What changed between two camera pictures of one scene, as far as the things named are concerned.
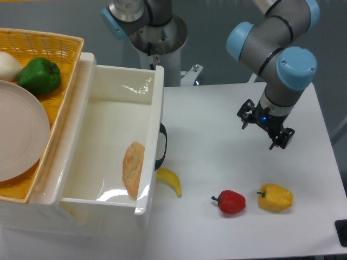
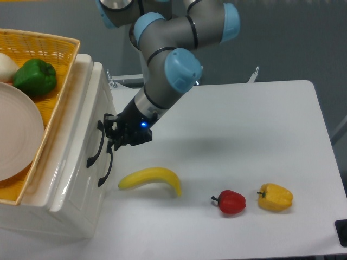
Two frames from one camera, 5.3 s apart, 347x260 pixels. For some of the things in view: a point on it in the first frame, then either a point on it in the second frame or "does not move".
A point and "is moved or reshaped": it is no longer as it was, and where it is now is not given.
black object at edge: [341, 226] does not move
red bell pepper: [230, 202] does not move
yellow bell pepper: [275, 197] does not move
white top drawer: [111, 153] is moved or reshaped
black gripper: [272, 123] to [133, 125]
